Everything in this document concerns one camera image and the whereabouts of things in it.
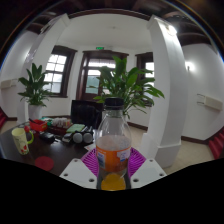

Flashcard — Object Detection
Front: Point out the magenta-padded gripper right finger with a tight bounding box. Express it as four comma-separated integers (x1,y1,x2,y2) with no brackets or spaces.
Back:
128,147,168,190

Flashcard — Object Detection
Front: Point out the glowing wall lamp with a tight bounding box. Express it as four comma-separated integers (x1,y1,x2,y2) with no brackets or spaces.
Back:
184,60,196,73

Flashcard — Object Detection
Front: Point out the silver-headed black microphone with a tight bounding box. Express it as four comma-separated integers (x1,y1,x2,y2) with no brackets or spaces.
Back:
68,128,84,144
81,126,95,144

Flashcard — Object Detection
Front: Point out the orange drink plastic bottle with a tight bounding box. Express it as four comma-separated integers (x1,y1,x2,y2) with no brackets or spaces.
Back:
95,97,133,192

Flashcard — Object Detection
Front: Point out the red carpeted staircase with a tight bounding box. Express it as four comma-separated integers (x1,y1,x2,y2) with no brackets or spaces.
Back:
0,108,8,128
208,129,224,159

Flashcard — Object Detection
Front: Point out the black pouch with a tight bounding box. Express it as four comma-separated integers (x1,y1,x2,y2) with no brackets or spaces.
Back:
39,131,56,143

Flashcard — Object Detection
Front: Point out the pale yellow mug green handle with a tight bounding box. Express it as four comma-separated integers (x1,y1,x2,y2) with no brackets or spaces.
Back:
11,127,35,156

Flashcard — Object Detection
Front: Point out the black office chair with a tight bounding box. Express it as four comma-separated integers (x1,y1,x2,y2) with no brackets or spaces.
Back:
70,99,104,129

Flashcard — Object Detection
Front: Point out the white wall unit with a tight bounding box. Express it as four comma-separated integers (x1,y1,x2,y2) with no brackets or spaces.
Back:
0,78,18,90
196,93,224,112

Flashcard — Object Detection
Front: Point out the large potted plant white pot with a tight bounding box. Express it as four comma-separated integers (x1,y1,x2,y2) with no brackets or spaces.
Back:
88,55,165,121

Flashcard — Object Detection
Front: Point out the green notebook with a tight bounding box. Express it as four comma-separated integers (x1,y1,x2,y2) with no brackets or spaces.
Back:
65,123,86,134

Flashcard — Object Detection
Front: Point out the dark-framed narrow window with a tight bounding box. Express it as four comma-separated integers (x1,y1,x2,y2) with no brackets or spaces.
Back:
135,51,155,79

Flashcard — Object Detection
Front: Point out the dark-framed wide window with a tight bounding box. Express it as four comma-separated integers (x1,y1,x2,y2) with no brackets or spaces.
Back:
44,45,78,98

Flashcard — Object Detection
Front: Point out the red box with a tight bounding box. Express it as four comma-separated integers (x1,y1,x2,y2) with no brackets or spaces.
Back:
29,118,48,133

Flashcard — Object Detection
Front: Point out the small potted plant white pot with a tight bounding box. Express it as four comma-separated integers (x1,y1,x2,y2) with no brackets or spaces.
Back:
18,63,51,121

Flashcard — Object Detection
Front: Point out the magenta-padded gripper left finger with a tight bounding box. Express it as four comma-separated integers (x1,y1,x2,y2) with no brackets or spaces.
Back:
59,148,100,190

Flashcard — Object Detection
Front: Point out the printed paper leaflet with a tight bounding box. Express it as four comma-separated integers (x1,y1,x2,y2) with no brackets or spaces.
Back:
83,142,98,152

